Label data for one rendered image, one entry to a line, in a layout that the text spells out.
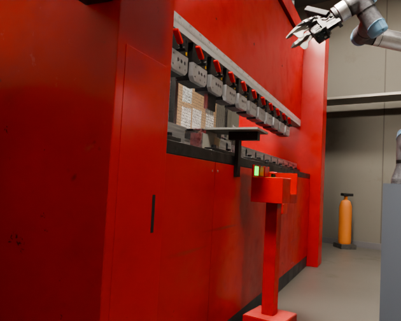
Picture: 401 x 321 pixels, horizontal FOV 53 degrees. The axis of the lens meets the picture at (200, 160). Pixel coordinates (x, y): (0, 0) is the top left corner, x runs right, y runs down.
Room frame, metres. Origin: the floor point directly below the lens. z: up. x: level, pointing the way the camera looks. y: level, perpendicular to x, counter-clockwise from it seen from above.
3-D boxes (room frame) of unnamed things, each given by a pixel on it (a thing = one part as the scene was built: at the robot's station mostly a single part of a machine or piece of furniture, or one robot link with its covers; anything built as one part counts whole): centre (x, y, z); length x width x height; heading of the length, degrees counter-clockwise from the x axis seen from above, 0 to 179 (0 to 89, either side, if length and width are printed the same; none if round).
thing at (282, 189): (2.00, -0.37, 0.75); 0.20 x 0.16 x 0.18; 147
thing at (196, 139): (2.04, -0.05, 0.92); 0.39 x 0.06 x 0.10; 155
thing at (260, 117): (2.70, -0.36, 1.26); 0.15 x 0.09 x 0.17; 155
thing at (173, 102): (3.19, 0.24, 1.00); 0.05 x 0.05 x 2.00; 65
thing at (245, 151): (3.14, -0.56, 0.92); 1.68 x 0.06 x 0.10; 155
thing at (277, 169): (2.57, -0.34, 0.85); 3.00 x 0.21 x 0.04; 155
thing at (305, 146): (4.14, -0.82, 1.15); 0.85 x 0.25 x 2.30; 65
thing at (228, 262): (2.57, -0.34, 0.42); 3.00 x 0.21 x 0.83; 155
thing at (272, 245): (2.00, -0.37, 0.39); 0.06 x 0.06 x 0.54; 57
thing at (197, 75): (1.79, 0.06, 1.26); 0.15 x 0.09 x 0.17; 155
